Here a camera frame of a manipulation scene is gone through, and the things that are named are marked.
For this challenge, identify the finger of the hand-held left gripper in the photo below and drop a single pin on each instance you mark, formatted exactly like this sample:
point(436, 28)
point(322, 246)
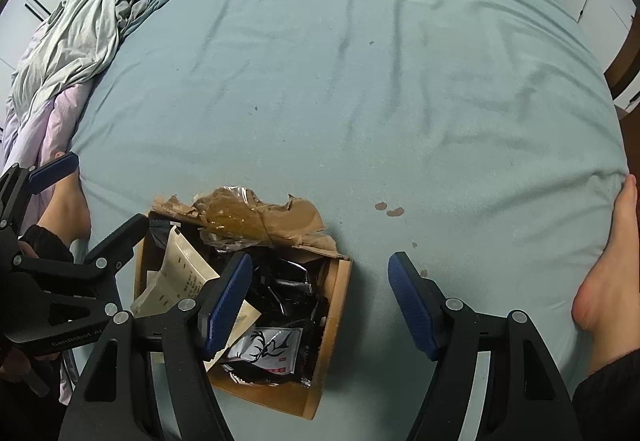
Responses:
point(115, 241)
point(55, 171)

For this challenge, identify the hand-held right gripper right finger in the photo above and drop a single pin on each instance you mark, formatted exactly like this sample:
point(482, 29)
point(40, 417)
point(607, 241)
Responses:
point(410, 306)

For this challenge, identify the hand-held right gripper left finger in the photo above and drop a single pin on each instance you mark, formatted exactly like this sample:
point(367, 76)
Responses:
point(227, 306)

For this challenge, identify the pile of black white packets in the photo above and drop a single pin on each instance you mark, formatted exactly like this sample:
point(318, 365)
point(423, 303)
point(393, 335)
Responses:
point(280, 291)

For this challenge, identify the brown cardboard box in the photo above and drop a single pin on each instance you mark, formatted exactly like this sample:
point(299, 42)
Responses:
point(270, 398)

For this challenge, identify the person's left foot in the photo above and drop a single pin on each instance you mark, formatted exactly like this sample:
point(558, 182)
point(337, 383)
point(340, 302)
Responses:
point(67, 211)

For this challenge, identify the person's foot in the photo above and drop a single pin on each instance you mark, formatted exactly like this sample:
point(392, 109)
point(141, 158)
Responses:
point(67, 211)
point(610, 281)

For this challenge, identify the crumpled clear plastic film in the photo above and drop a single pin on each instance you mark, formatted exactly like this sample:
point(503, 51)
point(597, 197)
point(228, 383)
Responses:
point(235, 216)

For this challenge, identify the grey crumpled blanket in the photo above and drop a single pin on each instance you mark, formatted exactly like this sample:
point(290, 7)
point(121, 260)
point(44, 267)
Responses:
point(90, 26)

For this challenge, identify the person's right foot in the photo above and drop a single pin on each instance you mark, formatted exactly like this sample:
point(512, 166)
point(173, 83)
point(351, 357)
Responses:
point(610, 281)

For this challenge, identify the person's black pants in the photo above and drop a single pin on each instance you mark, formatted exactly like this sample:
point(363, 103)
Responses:
point(605, 406)

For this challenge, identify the brown wooden furniture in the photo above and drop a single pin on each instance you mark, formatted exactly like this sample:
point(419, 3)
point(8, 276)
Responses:
point(625, 66)

